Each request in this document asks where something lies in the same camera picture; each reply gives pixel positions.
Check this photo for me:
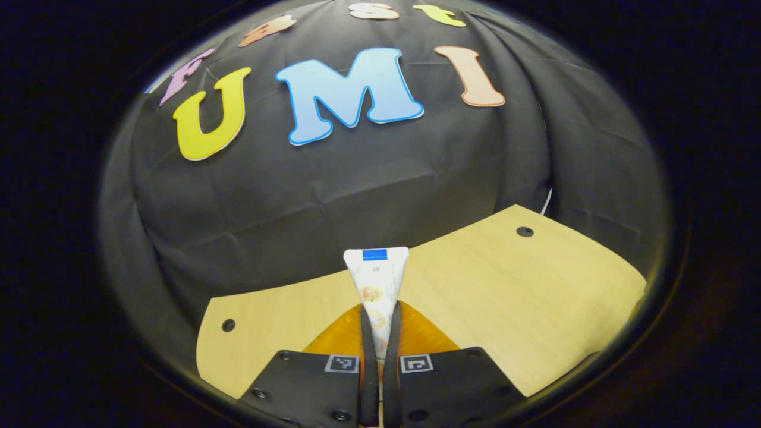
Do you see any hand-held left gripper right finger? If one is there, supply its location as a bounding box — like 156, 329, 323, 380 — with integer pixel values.
382, 300, 527, 427

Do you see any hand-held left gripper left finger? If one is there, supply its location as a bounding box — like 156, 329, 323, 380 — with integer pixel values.
238, 302, 381, 427

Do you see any light wooden desktop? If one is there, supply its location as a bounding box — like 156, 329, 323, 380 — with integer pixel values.
196, 204, 647, 400

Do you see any white toothpaste tube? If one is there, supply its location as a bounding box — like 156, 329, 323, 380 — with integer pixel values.
343, 247, 410, 360

